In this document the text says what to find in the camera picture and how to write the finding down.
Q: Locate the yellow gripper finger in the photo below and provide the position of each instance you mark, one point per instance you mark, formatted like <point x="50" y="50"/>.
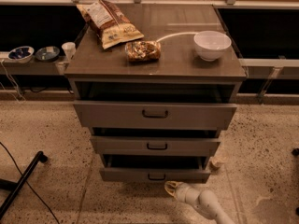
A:
<point x="173" y="188"/>

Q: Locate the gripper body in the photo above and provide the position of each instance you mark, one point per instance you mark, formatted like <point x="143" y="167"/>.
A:
<point x="182" y="192"/>

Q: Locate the grey bottom drawer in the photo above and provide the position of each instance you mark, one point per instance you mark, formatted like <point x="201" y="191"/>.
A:
<point x="144" y="168"/>

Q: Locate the grey drawer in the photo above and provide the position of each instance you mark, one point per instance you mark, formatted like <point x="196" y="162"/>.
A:
<point x="138" y="115"/>
<point x="144" y="168"/>
<point x="197" y="147"/>

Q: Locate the grey middle drawer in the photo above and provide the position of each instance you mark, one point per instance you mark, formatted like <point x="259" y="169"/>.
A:
<point x="197" y="147"/>

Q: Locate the grey drawer cabinet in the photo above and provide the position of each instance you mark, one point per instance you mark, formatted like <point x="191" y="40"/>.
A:
<point x="179" y="76"/>

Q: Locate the grey top drawer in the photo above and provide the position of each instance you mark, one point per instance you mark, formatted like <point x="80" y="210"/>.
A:
<point x="138" y="115"/>

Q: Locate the crumpled paper scrap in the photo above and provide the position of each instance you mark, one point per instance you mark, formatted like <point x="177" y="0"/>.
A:
<point x="215" y="164"/>

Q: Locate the clear snack packet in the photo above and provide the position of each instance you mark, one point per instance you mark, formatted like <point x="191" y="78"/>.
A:
<point x="143" y="51"/>

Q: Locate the white bowl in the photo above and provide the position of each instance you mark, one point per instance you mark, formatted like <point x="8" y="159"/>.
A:
<point x="211" y="45"/>

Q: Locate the black stand leg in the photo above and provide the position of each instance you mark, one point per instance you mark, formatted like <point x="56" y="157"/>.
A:
<point x="14" y="187"/>

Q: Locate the grey side shelf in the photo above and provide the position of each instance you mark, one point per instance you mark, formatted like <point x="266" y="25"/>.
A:
<point x="34" y="67"/>

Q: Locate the brown chip bag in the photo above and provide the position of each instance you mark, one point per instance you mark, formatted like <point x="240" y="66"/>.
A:
<point x="109" y="23"/>

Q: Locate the white paper cup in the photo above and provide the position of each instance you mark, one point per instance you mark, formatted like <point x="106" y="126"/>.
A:
<point x="69" y="49"/>

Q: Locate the dark blue bowl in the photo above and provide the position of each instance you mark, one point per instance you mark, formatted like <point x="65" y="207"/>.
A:
<point x="48" y="54"/>

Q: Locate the blue patterned bowl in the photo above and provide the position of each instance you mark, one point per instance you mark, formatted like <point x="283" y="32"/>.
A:
<point x="22" y="54"/>

